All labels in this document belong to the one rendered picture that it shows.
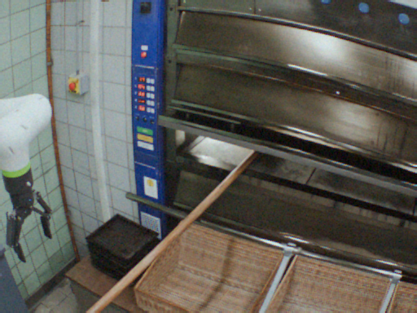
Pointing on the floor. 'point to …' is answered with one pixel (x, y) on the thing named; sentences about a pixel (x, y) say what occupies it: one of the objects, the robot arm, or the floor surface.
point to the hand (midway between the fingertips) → (34, 245)
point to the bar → (276, 249)
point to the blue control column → (147, 27)
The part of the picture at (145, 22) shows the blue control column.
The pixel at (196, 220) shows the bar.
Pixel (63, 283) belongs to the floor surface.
